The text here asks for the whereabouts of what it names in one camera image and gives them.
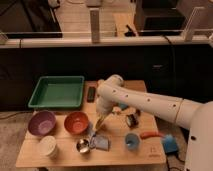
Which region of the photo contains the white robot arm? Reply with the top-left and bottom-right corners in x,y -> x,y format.
96,74 -> 213,171

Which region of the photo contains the red bowl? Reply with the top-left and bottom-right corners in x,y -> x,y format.
64,111 -> 89,135

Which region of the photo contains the small steel bowl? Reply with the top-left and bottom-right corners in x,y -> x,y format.
76,139 -> 90,154

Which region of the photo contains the purple bowl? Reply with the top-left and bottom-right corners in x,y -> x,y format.
28,110 -> 56,136

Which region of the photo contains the teal sponge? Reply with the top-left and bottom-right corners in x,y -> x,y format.
118,103 -> 129,111

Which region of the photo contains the grey cloth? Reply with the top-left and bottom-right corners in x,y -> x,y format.
87,123 -> 110,151

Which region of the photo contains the black remote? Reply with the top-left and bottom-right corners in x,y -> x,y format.
87,87 -> 96,102

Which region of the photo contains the blue cup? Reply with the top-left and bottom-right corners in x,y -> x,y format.
125,133 -> 140,150

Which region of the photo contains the orange carrot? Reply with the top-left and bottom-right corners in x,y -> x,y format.
140,131 -> 164,139

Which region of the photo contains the wooden table board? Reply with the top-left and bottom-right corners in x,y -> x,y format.
15,79 -> 167,169

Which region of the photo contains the green plastic tray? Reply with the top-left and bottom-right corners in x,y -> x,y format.
28,76 -> 84,109

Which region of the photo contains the white cup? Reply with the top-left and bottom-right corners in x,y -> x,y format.
37,136 -> 58,158

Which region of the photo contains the blue tape dispenser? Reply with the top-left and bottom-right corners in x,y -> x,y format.
162,135 -> 179,154

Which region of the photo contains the black box background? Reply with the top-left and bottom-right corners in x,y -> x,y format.
134,0 -> 185,36

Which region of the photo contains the black handled knife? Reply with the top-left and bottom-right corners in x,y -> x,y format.
135,109 -> 141,116

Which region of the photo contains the white post right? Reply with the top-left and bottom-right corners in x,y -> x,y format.
181,6 -> 204,42

